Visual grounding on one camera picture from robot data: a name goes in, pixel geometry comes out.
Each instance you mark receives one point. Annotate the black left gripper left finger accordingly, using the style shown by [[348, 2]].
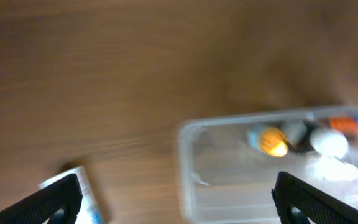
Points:
[[59, 202]]

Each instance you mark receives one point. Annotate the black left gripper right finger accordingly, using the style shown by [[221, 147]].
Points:
[[299, 202]]

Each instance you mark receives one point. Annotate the white and green box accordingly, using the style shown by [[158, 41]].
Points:
[[89, 212]]

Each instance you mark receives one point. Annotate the white squeeze bottle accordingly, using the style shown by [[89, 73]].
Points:
[[331, 169]]

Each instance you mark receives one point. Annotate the small jar with gold lid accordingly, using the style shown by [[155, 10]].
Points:
[[269, 140]]

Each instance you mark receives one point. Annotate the dark bottle with white cap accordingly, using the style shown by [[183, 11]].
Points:
[[304, 137]]

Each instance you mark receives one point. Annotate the orange tube with white cap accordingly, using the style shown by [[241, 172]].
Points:
[[345, 124]]

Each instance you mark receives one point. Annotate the clear plastic container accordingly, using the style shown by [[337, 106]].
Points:
[[225, 180]]

